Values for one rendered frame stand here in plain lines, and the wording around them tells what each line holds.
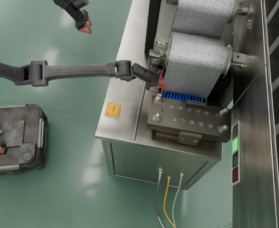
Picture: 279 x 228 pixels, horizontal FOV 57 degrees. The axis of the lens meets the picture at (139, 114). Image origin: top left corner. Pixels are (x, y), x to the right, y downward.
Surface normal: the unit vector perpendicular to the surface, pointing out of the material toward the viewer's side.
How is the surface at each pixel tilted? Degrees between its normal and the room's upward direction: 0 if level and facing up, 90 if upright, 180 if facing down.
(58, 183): 0
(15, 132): 0
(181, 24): 92
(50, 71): 20
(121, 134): 0
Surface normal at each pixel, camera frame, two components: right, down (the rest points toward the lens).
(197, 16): -0.18, 0.88
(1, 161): 0.05, -0.46
